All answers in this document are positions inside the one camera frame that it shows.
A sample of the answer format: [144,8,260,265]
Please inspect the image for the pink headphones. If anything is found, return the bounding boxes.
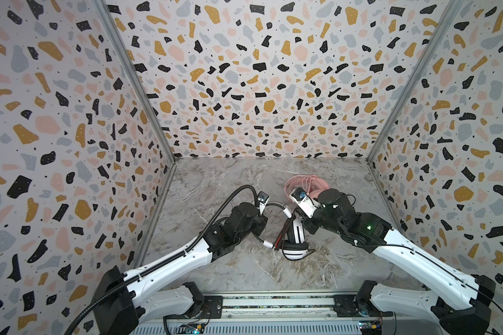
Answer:
[284,174,331,202]

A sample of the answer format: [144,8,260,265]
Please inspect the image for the white black headphones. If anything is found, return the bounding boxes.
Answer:
[253,202,317,261]

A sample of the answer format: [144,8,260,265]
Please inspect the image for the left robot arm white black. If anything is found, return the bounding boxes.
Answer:
[92,202,268,334]

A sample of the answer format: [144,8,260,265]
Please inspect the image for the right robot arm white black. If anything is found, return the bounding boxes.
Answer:
[291,188,495,334]

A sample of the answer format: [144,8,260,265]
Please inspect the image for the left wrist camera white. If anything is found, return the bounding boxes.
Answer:
[257,191,270,214]

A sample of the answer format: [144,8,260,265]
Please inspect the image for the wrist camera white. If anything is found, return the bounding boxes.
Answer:
[290,187,321,219]
[257,191,270,214]

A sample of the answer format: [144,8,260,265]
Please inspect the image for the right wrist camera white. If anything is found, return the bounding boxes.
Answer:
[290,187,321,219]

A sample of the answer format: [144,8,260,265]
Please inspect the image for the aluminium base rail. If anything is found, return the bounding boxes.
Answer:
[98,289,455,335]

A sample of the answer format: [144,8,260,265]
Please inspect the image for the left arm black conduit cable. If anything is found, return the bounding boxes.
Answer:
[63,184,261,335]

